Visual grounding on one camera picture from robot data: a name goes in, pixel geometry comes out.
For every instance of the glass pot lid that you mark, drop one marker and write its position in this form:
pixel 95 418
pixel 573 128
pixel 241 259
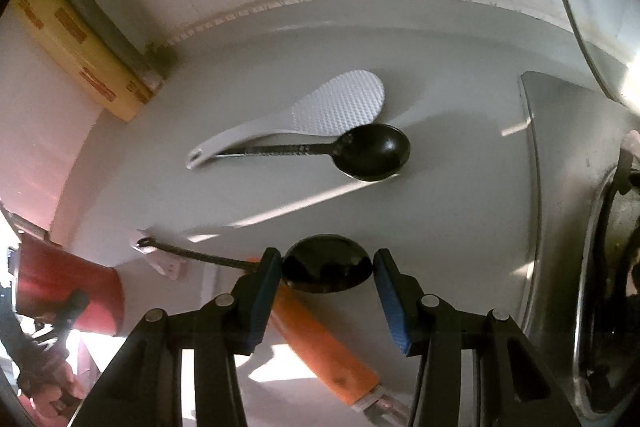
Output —
pixel 590 7

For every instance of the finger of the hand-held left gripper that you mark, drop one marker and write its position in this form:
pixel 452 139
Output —
pixel 75 302

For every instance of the black spoon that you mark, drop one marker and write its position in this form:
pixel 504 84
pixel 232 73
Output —
pixel 325 264
pixel 375 152

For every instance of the stainless steel pot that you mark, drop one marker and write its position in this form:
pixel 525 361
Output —
pixel 615 307

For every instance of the pink paper tag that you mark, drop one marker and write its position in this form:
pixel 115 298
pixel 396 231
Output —
pixel 165 264

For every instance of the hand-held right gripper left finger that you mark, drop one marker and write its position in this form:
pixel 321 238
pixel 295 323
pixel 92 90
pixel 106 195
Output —
pixel 262 297

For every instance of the white textured rice paddle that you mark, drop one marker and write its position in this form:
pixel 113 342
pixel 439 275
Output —
pixel 340 102

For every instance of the red cup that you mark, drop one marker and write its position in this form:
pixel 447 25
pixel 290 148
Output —
pixel 95 292

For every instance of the yellow cling film roll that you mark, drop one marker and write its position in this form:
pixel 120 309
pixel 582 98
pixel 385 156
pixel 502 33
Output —
pixel 75 52

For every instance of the person's left hand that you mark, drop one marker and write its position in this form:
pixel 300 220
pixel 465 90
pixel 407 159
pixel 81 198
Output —
pixel 47 397

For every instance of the grey corner strip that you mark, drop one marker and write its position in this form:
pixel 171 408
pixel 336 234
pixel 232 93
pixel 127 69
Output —
pixel 100 22

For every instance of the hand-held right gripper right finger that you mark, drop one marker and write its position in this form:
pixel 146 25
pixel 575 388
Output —
pixel 392 302

